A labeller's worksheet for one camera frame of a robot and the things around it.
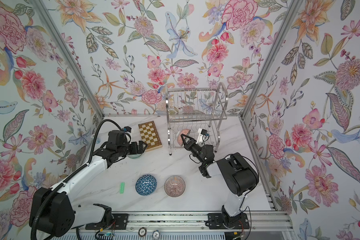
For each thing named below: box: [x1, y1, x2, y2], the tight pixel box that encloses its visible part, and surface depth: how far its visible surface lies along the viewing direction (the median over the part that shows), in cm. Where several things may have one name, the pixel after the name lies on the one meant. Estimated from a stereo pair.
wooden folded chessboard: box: [138, 120, 163, 152], surface depth 109 cm
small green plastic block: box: [119, 182, 125, 194], surface depth 86 cm
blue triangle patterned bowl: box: [135, 174, 158, 196], surface depth 86 cm
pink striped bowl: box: [164, 175, 186, 198], surface depth 85 cm
